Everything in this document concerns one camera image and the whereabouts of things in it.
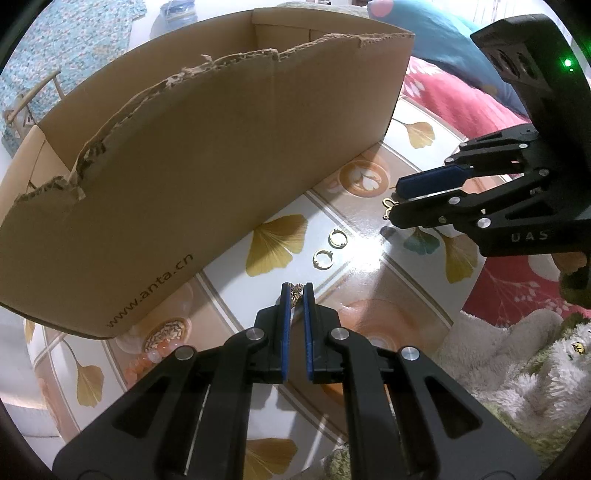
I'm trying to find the orange pearly bead bracelet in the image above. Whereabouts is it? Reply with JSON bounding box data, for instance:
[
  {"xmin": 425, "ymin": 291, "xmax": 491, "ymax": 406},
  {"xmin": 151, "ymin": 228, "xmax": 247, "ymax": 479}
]
[{"xmin": 122, "ymin": 346, "xmax": 171, "ymax": 384}]

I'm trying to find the tile-print table cover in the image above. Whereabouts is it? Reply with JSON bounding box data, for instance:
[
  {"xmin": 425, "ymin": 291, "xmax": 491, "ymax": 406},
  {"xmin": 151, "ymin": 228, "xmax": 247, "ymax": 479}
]
[{"xmin": 25, "ymin": 99, "xmax": 485, "ymax": 480}]

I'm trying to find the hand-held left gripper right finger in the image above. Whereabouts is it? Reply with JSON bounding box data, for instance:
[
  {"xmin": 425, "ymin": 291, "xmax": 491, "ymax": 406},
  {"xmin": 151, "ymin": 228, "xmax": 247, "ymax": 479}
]
[{"xmin": 302, "ymin": 281, "xmax": 541, "ymax": 480}]

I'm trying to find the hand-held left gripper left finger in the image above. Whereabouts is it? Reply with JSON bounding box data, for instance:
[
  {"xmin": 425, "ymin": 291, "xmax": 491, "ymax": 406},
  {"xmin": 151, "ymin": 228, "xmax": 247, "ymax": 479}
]
[{"xmin": 52, "ymin": 282, "xmax": 293, "ymax": 480}]

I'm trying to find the white fluffy rug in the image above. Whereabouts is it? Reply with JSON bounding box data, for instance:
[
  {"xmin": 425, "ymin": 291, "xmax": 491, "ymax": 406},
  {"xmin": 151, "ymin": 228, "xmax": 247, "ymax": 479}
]
[{"xmin": 434, "ymin": 307, "xmax": 591, "ymax": 467}]

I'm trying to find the brown cardboard box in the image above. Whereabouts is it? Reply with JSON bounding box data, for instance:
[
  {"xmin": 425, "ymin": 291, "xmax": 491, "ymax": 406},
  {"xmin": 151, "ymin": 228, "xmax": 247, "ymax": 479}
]
[{"xmin": 0, "ymin": 7, "xmax": 415, "ymax": 340}]

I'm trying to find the pink floral blanket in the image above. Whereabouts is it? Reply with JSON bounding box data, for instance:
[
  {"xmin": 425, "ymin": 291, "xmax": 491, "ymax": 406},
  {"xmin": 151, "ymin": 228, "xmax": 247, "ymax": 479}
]
[{"xmin": 402, "ymin": 55, "xmax": 591, "ymax": 329}]

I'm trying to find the blue pillow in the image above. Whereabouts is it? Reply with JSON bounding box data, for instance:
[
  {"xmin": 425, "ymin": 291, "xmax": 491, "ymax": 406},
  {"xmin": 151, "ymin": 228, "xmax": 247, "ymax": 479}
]
[{"xmin": 367, "ymin": 0, "xmax": 527, "ymax": 116}]

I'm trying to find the person's right hand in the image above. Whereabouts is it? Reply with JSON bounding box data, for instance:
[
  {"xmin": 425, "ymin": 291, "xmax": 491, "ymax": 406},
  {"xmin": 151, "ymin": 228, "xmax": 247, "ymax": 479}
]
[{"xmin": 556, "ymin": 251, "xmax": 591, "ymax": 289}]

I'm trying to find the wooden chair with dark seat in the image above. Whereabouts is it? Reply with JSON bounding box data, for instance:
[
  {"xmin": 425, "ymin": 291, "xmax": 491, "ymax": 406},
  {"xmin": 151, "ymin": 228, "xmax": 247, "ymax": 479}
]
[{"xmin": 4, "ymin": 69, "xmax": 64, "ymax": 132}]

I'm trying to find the hanging floral cloth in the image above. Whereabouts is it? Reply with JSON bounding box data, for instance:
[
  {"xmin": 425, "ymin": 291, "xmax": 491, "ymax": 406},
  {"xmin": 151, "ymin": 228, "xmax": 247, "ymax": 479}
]
[{"xmin": 0, "ymin": 0, "xmax": 148, "ymax": 144}]

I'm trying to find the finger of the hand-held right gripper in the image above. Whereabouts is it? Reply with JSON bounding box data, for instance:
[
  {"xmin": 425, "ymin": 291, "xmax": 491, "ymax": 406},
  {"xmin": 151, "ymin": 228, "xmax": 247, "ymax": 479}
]
[
  {"xmin": 385, "ymin": 172, "xmax": 564, "ymax": 244},
  {"xmin": 396, "ymin": 127, "xmax": 553, "ymax": 197}
]

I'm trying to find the blue water jug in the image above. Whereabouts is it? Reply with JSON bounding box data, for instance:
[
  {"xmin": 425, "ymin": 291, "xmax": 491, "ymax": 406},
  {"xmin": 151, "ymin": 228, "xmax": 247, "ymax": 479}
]
[{"xmin": 159, "ymin": 0, "xmax": 199, "ymax": 24}]

